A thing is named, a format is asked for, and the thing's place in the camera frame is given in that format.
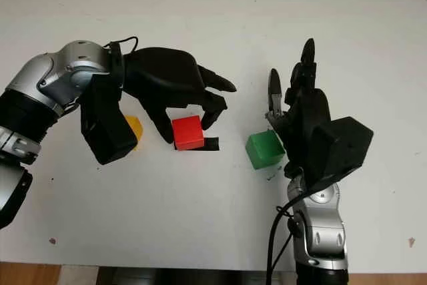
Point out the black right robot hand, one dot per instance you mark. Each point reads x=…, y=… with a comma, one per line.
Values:
x=307, y=115

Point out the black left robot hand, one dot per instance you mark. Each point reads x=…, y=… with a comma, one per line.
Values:
x=163, y=74

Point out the green cube block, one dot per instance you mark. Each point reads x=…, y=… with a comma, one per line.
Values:
x=263, y=149

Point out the yellow cube block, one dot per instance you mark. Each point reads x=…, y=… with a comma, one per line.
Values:
x=136, y=128

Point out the red cube block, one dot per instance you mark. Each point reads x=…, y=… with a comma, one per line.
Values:
x=187, y=133

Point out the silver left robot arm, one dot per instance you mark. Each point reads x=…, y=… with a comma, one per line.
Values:
x=60, y=74

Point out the black tape strip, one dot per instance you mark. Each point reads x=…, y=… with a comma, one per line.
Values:
x=211, y=144

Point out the dark robot torso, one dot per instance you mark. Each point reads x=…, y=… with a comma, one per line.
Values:
x=200, y=277

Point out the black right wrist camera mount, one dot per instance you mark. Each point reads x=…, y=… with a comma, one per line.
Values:
x=343, y=145

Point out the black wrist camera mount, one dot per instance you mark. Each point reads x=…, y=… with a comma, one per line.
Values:
x=106, y=131
x=343, y=145

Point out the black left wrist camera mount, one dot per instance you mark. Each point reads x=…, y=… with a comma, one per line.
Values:
x=106, y=131

